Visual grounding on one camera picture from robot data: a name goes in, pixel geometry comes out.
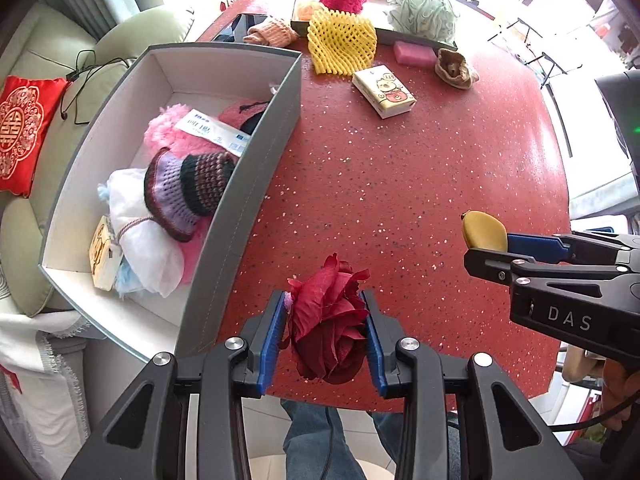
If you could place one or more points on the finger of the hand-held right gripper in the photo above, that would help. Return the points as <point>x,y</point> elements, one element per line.
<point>492,265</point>
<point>535,249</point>

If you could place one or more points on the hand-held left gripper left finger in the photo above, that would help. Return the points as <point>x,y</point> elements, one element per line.
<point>270,345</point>

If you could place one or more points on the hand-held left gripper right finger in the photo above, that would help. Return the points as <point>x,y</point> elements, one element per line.
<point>377,350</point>

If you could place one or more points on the mustard yellow soft pad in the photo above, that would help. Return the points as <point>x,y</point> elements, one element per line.
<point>485,230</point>

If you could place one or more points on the red fabric rose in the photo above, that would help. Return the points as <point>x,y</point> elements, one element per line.
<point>325,320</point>

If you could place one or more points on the white plastic bag bundle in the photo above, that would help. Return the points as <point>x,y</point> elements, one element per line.
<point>145,250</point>

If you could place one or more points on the light blue fluffy yarn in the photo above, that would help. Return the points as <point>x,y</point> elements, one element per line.
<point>127,279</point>

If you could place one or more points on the grey storage box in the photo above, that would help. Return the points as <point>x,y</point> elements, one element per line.
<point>260,175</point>

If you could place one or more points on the purple and black knitted hat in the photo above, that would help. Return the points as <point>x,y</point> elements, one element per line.
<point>190,185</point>

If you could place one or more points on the large yellow tissue pack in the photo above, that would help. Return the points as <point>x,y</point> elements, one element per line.
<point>104,255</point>

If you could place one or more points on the white paper packet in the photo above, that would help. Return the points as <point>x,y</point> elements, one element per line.
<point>215,132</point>

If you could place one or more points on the pink and black knitted sock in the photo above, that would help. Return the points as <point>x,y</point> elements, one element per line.
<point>245,115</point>

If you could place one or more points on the pink fluffy yarn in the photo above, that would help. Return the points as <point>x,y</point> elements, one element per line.
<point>165,130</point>

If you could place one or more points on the person's right hand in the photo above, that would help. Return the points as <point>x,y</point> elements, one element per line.
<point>620,390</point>

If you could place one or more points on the wooden chair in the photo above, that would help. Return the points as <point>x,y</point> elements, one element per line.
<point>580,365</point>

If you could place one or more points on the person's jeans legs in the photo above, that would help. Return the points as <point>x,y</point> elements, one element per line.
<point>310,440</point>

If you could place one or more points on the small yellow tissue pack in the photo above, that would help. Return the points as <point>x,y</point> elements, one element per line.
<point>385,92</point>

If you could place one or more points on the black folding chair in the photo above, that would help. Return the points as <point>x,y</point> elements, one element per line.
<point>540,45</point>

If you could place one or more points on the pink soap bar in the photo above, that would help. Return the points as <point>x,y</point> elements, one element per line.
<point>415,53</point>

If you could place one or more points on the white fringed blanket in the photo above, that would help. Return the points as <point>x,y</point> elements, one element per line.
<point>35,390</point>

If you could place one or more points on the green bath pouf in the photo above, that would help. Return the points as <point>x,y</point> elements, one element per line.
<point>422,15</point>

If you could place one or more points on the yellow foam net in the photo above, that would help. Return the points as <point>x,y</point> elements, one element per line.
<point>342,42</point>

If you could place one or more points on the peach knitted sock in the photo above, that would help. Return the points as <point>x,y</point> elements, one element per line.
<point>272,32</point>

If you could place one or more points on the peach yarn ball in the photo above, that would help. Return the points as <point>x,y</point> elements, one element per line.
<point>307,10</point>

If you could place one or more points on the red embroidered cushion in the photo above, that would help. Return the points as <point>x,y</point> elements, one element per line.
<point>27,130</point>

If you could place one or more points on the light green sofa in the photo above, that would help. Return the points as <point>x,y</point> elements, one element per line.
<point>140,35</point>

